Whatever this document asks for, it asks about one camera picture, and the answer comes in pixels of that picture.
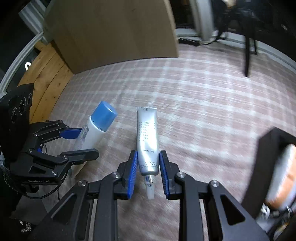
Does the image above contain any silver grey tube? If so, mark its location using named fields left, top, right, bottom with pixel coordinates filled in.
left=137, top=107, right=159, bottom=200

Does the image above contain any white blue cap bottle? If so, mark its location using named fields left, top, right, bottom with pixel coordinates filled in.
left=73, top=101, right=117, bottom=151

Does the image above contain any pine wood board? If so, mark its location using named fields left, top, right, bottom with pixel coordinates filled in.
left=20, top=41, right=73, bottom=123

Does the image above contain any light wood cabinet panel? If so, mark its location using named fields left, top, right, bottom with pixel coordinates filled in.
left=45, top=1, right=179, bottom=74

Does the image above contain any black storage bin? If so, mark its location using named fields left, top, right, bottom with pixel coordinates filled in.
left=241, top=127, right=296, bottom=239

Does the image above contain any black power strip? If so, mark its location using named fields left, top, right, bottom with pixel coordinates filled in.
left=178, top=38, right=200, bottom=47

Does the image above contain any black tripod stand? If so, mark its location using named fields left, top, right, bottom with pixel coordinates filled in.
left=211, top=1, right=258, bottom=77

